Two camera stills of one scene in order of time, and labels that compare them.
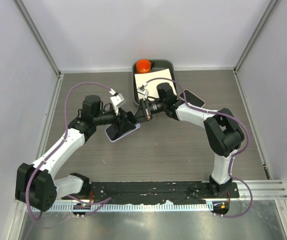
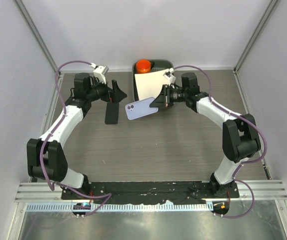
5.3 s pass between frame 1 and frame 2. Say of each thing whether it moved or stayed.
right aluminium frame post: stayed
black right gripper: moved
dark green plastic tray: stayed
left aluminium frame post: stayed
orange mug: stayed
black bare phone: moved
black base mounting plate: stayed
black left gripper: moved
